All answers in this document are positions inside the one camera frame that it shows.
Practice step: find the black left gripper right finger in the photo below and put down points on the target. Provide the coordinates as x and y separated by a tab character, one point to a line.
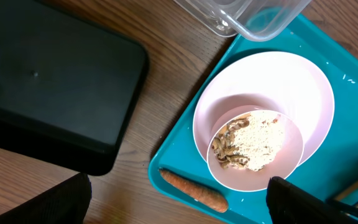
288	204

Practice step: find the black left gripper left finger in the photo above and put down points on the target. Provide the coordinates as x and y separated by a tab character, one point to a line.
65	203

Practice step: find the pink bowl with rice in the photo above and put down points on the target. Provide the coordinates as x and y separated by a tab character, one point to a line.
247	150

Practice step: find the orange carrot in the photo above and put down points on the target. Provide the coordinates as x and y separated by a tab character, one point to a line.
207	196

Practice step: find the pink plate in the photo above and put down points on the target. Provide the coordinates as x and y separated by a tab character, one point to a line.
279	81

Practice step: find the black plastic tray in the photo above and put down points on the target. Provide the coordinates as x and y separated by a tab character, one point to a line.
68	87

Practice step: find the clear plastic bin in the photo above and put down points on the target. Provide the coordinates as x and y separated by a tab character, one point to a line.
255	20

